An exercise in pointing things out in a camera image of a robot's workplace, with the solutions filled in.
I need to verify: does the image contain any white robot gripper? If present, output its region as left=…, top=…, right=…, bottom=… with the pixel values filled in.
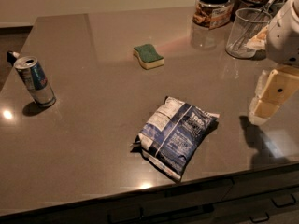
left=249, top=0, right=299, bottom=126

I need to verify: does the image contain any blue chip bag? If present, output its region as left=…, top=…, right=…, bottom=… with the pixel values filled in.
left=131, top=97, right=220, bottom=181

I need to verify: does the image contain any metal whisk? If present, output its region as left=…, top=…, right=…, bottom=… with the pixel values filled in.
left=225, top=0, right=284, bottom=59

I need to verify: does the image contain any glass jar with black lid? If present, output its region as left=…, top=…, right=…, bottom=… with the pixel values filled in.
left=192, top=0, right=234, bottom=30

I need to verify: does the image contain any green yellow sponge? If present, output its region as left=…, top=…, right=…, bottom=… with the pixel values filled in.
left=133, top=44, right=164, bottom=70

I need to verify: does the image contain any silver blue energy drink can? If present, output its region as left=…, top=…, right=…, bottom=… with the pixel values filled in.
left=14, top=56, right=56, bottom=108

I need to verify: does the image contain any wire mesh utensil cup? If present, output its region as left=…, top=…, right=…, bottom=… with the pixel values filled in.
left=225, top=8, right=272, bottom=59

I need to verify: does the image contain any black drawer handle right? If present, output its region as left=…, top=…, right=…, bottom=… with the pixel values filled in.
left=271, top=194, right=297, bottom=208

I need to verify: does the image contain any black drawer handle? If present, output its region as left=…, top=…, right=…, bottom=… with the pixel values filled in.
left=107, top=206, right=142, bottom=224
left=249, top=212, right=270, bottom=224
left=271, top=194, right=297, bottom=208

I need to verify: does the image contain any black drawer handle lower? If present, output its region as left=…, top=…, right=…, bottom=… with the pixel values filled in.
left=249, top=212, right=270, bottom=224

